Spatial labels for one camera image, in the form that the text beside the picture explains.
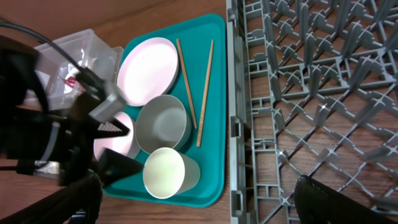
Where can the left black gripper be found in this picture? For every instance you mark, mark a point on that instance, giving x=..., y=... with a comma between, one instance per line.
x=73, y=136

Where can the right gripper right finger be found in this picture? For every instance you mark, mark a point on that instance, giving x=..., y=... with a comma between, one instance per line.
x=318, y=203

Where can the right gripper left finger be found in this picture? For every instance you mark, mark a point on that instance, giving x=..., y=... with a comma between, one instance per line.
x=78, y=202

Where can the pink bowl with rice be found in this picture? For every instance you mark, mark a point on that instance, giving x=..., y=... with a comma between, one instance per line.
x=125, y=145

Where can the grey-green bowl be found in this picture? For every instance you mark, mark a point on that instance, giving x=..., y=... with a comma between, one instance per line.
x=163, y=122

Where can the white paper cup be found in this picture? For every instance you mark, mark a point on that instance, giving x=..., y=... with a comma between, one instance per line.
x=168, y=172

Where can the red snack wrapper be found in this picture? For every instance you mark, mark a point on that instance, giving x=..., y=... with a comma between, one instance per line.
x=72, y=83

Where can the pink round plate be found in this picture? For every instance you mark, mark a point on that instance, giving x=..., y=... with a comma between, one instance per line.
x=149, y=70

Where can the wooden chopstick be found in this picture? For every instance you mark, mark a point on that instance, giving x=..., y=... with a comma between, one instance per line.
x=205, y=94
x=187, y=86

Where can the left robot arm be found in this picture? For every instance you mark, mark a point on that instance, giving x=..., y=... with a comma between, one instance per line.
x=20, y=87

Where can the grey dishwasher rack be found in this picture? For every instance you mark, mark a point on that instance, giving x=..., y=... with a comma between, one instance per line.
x=312, y=91

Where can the teal serving tray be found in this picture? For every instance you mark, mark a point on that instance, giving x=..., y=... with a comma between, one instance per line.
x=202, y=39

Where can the clear plastic bin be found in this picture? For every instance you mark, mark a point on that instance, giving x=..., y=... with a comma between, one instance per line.
x=87, y=50

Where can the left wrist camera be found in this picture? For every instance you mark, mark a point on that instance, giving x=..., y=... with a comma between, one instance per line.
x=113, y=103

